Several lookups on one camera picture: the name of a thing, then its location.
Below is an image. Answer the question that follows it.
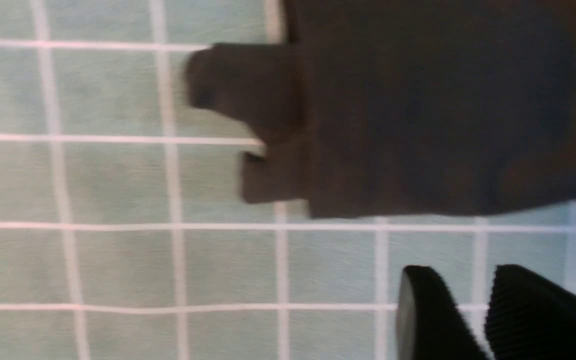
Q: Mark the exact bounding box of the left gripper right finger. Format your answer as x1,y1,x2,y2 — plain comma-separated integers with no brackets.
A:
484,264,576,360

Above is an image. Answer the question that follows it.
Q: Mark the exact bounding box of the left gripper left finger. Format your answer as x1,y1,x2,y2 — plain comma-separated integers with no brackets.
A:
396,265,489,360

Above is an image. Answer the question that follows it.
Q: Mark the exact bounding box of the dark gray long-sleeve top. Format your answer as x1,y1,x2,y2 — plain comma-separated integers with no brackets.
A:
183,0,576,219

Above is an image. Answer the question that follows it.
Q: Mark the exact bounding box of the green checkered tablecloth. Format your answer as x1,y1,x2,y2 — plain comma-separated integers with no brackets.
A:
0,0,576,360

